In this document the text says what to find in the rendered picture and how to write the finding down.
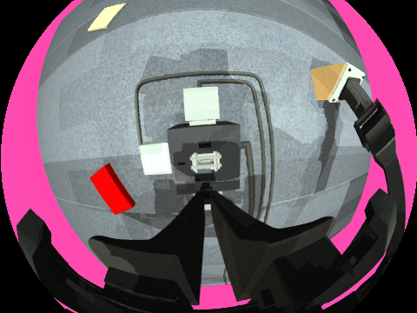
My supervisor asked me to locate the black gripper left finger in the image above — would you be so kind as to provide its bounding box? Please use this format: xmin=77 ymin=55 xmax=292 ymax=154
xmin=88 ymin=191 xmax=205 ymax=306

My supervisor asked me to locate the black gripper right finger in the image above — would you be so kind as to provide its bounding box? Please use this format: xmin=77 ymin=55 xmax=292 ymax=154
xmin=211 ymin=190 xmax=336 ymax=302

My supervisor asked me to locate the pale yellow flat square tile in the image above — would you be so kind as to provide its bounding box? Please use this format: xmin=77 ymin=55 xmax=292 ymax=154
xmin=88 ymin=3 xmax=126 ymax=31

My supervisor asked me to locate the red block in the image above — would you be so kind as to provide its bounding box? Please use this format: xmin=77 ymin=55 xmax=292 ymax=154
xmin=90 ymin=163 xmax=135 ymax=215

